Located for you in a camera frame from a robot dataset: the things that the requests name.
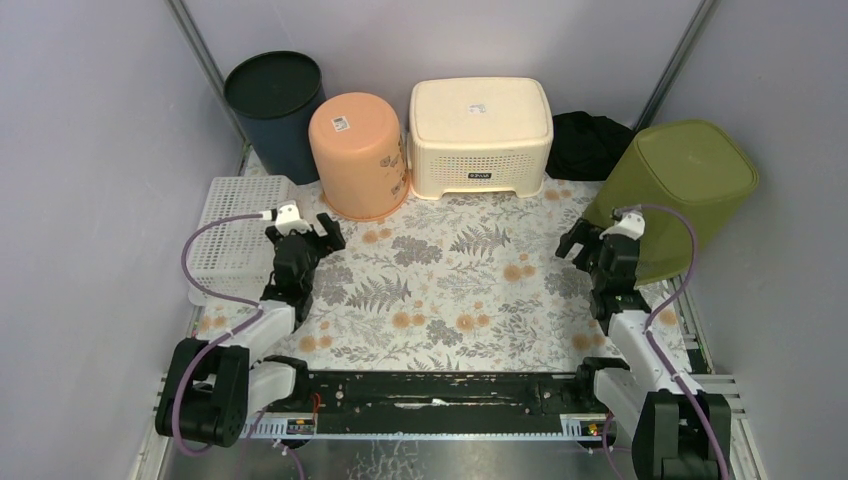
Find orange bucket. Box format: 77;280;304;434
308;92;409;222

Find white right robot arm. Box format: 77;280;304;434
556;211;732;479

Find floral patterned table mat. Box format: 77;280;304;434
188;148;692;374

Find dark blue cylindrical bin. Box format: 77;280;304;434
224;51;326;185

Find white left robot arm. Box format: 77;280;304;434
154;202;346;457

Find green ribbed waste bin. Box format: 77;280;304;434
583;119;759;285

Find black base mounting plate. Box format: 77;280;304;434
267;370;608;422

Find black cloth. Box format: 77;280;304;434
545;111;636;181

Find slotted aluminium cable rail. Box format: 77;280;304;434
240;415;604;442

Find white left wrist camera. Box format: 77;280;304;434
260;200;312;236

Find cream perforated plastic basket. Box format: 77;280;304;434
407;77;553;200

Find white perforated basket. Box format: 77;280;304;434
188;176;293;301

